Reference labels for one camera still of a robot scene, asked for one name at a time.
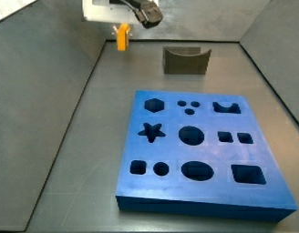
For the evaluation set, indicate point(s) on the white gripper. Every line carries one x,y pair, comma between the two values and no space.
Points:
101,11

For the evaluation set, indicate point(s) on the yellow double-square block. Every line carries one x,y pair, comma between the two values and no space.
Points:
122,37

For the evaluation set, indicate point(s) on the blue shape-sorting board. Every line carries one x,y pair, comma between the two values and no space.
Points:
196,159

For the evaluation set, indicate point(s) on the black curved stand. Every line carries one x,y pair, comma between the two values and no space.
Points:
184,60

